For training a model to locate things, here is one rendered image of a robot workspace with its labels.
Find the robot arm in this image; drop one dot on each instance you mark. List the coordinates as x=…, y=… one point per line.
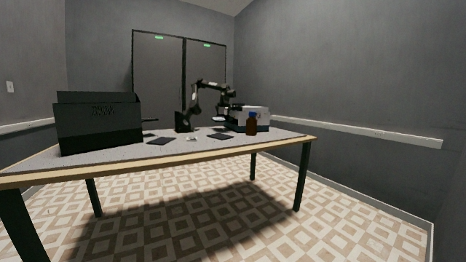
x=194, y=108

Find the brown bottle with blue cap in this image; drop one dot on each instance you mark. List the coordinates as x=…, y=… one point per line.
x=251, y=124

